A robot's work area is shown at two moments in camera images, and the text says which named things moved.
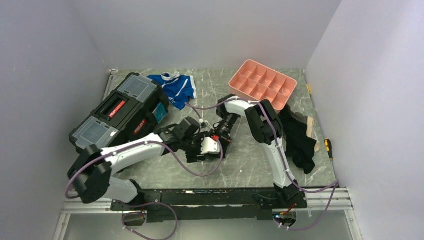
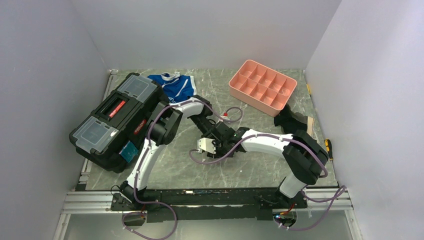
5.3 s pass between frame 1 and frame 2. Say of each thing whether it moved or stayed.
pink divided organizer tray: stayed
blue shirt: stayed
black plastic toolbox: stayed
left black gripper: moved
